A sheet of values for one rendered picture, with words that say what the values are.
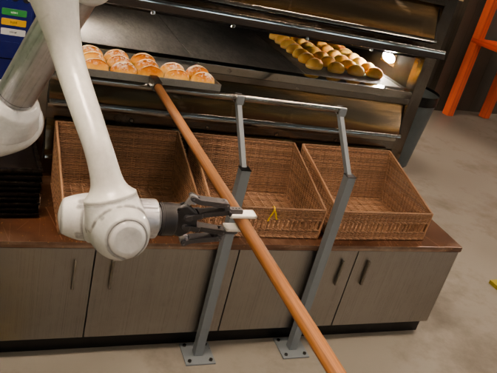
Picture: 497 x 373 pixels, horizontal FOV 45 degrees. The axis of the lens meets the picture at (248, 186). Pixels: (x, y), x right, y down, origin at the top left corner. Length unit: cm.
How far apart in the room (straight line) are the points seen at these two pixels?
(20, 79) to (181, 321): 146
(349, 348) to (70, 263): 148
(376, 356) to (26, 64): 226
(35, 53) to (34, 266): 107
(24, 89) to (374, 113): 203
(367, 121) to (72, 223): 217
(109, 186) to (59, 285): 137
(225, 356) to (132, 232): 182
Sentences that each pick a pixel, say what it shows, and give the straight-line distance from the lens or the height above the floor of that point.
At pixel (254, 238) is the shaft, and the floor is 121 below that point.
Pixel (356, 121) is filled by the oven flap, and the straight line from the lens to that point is 314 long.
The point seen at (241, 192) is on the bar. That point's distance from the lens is 233.
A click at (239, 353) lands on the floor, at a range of 288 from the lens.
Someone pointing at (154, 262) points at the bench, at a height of 48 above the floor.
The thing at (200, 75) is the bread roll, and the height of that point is 122.
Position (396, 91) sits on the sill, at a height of 117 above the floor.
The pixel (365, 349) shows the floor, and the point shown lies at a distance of 319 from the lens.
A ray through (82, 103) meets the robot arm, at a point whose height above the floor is 145.
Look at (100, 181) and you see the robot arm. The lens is 113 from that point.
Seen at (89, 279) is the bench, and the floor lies 40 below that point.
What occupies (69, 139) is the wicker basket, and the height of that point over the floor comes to 78.
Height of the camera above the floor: 187
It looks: 25 degrees down
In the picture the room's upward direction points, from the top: 15 degrees clockwise
